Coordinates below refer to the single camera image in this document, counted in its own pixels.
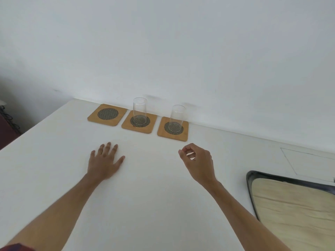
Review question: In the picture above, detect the person's right forearm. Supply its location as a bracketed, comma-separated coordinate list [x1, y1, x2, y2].
[201, 178, 292, 251]

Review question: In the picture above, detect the person's left forearm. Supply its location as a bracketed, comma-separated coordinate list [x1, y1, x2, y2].
[5, 174, 107, 251]

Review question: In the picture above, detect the short clear drinking glass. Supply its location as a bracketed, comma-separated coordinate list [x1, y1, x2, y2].
[170, 105, 186, 131]

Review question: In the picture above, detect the person's right hand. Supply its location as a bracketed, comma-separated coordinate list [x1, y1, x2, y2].
[178, 143, 217, 186]

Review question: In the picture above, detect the black-rimmed wooden tray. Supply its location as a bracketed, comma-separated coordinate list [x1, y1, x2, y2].
[246, 170, 335, 251]

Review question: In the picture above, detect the tall clear drinking glass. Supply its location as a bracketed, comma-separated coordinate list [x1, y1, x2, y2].
[133, 97, 147, 126]

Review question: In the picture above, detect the red sleeve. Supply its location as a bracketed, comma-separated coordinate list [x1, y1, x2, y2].
[0, 242, 36, 251]

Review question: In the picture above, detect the person's left hand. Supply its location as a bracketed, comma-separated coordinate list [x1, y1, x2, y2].
[87, 142, 125, 181]

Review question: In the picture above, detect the square wooden coaster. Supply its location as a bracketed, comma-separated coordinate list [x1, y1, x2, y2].
[87, 104, 128, 127]
[121, 111, 158, 134]
[157, 117, 189, 142]

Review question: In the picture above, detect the black coiled wire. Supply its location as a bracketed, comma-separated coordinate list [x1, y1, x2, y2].
[0, 105, 21, 134]

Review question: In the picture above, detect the maroon furniture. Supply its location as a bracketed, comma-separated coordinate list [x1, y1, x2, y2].
[0, 110, 22, 151]

